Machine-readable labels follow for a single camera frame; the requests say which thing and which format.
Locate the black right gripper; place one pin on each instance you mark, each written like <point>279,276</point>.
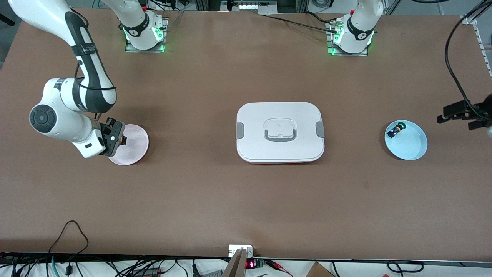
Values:
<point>108,125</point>

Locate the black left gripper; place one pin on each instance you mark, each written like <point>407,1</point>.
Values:
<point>483,114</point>

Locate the black brown small object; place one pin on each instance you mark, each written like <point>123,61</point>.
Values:
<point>123,140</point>

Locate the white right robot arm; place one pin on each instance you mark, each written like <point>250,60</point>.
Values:
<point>57,119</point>

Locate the pink round plate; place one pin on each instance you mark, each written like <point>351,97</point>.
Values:
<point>134,146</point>

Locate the light blue round plate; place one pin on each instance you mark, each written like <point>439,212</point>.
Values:
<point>407,148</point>

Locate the black power adapter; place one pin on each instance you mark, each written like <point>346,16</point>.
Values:
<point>148,272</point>

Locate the white lidded container box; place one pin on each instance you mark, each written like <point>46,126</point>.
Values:
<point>280,150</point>

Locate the red digit display board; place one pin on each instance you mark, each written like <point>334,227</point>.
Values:
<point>251,264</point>

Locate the white power strip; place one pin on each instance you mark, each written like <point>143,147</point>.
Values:
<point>257,6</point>

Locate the brown cardboard piece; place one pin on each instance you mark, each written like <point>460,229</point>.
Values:
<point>319,271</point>

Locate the blue switch with green button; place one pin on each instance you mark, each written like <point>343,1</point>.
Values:
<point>395,130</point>

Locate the aluminium frame rail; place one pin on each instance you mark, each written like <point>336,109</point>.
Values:
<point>483,46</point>

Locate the white post bracket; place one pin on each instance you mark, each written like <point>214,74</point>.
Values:
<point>232,249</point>

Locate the aluminium camera post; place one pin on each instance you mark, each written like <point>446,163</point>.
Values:
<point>236,265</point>

